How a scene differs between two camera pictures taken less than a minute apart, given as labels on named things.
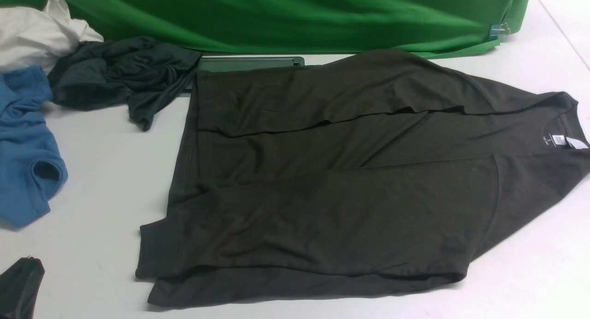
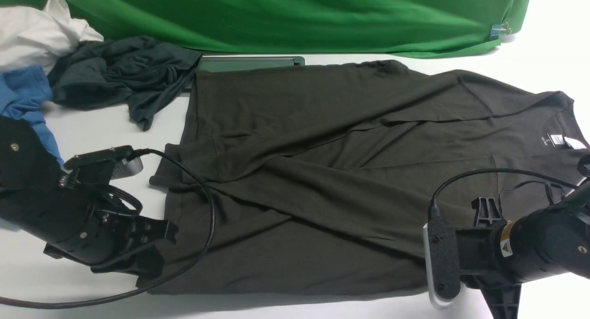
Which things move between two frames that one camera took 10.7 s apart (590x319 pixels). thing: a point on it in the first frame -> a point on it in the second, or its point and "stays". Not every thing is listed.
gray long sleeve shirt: (360, 172) stays
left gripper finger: (19, 286) -> (153, 230)
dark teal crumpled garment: (144, 74) stays
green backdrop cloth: (439, 22) stays
